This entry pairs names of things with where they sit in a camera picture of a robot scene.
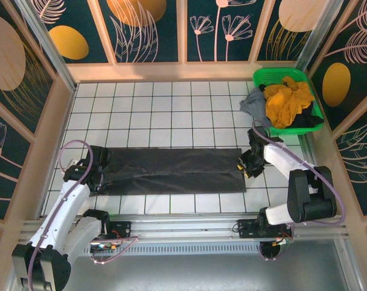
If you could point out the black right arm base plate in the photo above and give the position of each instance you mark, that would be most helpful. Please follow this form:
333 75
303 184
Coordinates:
247 228

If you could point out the green plastic basket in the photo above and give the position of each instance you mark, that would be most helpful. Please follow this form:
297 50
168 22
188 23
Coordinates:
271 74

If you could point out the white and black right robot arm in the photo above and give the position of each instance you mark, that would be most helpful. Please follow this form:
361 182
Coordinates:
280 157

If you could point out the light grey t-shirt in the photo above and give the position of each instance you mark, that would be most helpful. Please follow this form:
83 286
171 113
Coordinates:
254 103

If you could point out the aluminium frame post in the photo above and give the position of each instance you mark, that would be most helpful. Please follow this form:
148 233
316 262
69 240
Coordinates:
50 48
316 33

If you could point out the grey metal panel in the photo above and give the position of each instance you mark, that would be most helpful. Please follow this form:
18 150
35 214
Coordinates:
186 272

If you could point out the dark grey t-shirt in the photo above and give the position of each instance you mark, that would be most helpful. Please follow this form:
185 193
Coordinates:
177 169

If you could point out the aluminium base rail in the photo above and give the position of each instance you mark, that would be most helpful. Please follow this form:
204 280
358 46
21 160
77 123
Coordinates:
183 227

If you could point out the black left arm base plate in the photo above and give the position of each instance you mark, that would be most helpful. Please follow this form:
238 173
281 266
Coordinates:
121 228

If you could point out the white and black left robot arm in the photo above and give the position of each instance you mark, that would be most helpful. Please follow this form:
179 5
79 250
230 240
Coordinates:
62 209

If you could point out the black t-shirt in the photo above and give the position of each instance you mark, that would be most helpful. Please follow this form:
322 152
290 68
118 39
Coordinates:
307 119

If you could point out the yellow t-shirt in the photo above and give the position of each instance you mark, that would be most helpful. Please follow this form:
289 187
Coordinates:
283 104

